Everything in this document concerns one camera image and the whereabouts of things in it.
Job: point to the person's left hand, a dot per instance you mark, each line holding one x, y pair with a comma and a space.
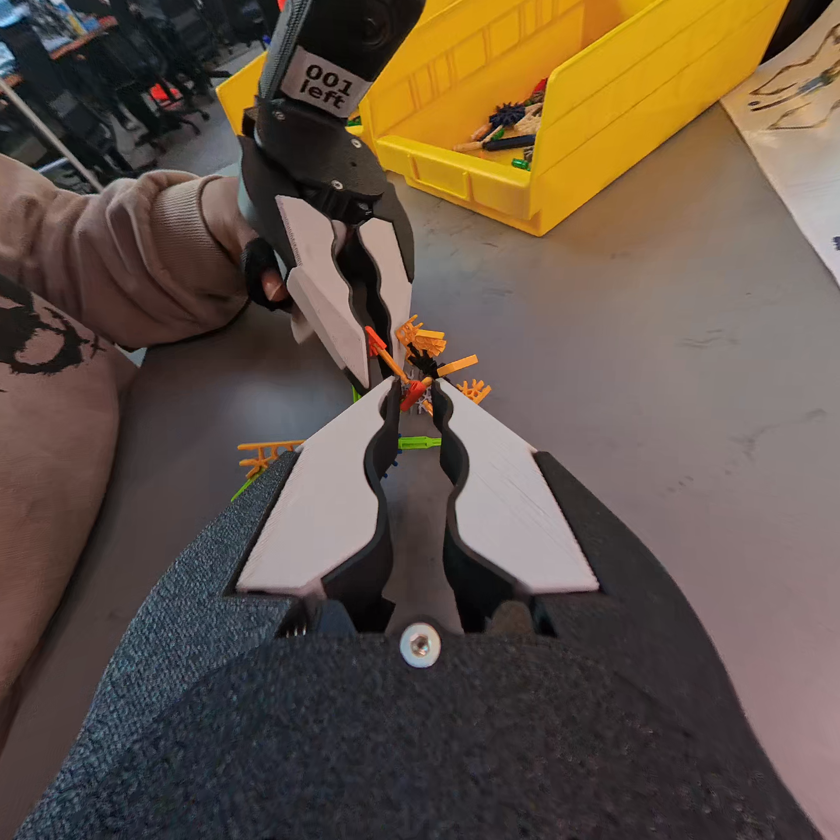
226, 216

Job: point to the grey desk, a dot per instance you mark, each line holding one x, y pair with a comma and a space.
623, 361

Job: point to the colourful toy construction model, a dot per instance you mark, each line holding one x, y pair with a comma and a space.
426, 341

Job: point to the person's brown hoodie torso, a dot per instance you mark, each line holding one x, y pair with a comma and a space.
46, 492

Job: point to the pile of toy building pieces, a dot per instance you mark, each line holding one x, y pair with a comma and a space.
505, 124

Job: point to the printed instruction sheet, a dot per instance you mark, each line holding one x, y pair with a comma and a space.
800, 164

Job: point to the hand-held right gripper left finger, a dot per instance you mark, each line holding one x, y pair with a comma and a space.
315, 525

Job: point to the black office chair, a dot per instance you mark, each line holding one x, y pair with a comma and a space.
148, 85

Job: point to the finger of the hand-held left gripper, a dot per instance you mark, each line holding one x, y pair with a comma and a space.
390, 275
315, 275

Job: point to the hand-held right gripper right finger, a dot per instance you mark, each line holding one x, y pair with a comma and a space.
525, 525

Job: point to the yellow storage bin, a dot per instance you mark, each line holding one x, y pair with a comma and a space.
233, 98
623, 131

